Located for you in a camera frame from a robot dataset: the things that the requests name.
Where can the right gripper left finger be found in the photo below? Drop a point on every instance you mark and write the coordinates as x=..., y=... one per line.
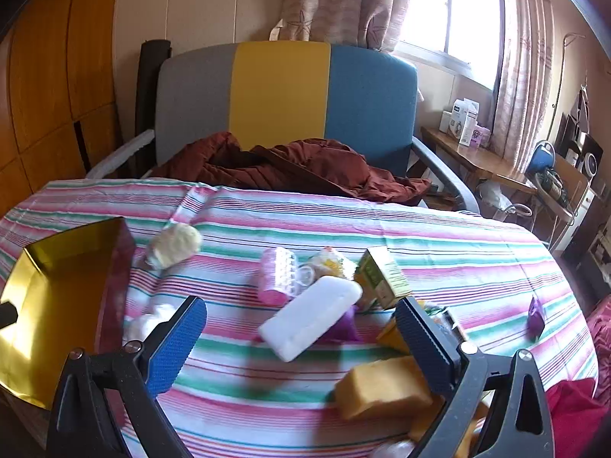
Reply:
x=83, y=424

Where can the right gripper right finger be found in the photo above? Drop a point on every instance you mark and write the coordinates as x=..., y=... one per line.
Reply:
x=518, y=423

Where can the purple item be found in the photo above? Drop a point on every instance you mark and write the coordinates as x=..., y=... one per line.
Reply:
x=536, y=322
x=344, y=330

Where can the white plastic bag ball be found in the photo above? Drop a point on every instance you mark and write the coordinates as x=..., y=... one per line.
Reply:
x=140, y=326

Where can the yellow sponge block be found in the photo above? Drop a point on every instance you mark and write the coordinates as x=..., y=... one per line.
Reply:
x=389, y=388

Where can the cream cloth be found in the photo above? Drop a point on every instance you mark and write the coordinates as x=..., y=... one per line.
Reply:
x=174, y=244

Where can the white foam block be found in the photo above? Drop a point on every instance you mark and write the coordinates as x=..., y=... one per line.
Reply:
x=301, y=322

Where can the green tea box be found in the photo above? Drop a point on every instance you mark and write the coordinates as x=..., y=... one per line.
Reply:
x=382, y=281

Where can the pink hair roller clip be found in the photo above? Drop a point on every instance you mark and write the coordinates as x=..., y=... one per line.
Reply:
x=280, y=278

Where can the rice cracker snack packet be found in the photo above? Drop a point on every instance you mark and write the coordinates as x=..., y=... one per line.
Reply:
x=330, y=262

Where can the yellow sponge cloth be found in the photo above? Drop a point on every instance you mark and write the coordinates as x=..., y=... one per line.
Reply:
x=459, y=432

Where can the red pink blanket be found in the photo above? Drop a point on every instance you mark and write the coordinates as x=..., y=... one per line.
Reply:
x=580, y=414

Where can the gold metal tin box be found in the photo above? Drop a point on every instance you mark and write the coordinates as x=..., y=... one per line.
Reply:
x=69, y=290

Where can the striped pink green bedsheet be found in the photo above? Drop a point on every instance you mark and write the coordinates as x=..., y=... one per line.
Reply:
x=234, y=397

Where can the cluttered shelf unit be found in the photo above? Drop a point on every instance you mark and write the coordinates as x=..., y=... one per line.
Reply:
x=565, y=186

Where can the blue bag on shelf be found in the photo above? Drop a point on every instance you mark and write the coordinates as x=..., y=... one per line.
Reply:
x=542, y=158

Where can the wooden side desk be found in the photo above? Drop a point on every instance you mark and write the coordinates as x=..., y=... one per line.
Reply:
x=478, y=162

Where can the wooden wardrobe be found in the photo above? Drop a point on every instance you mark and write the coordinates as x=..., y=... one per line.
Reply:
x=58, y=107

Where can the white boxes on desk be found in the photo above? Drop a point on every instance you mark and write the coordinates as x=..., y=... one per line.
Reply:
x=461, y=124

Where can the dark red jacket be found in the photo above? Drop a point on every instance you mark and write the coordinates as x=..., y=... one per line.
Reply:
x=312, y=166

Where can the grey yellow blue chair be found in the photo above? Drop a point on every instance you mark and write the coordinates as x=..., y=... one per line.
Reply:
x=271, y=93

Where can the pink floral curtain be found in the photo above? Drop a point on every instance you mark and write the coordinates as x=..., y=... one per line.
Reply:
x=372, y=24

